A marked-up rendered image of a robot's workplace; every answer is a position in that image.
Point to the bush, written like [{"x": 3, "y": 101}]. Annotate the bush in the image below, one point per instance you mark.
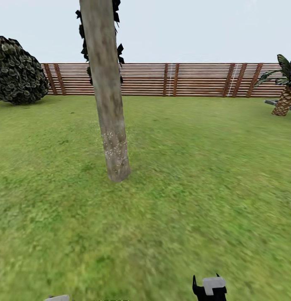
[
  {"x": 22, "y": 77},
  {"x": 284, "y": 103}
]

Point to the tree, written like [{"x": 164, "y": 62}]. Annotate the tree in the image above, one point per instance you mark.
[
  {"x": 99, "y": 29},
  {"x": 81, "y": 32}
]

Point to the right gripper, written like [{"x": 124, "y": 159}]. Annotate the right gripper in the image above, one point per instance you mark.
[{"x": 218, "y": 293}]

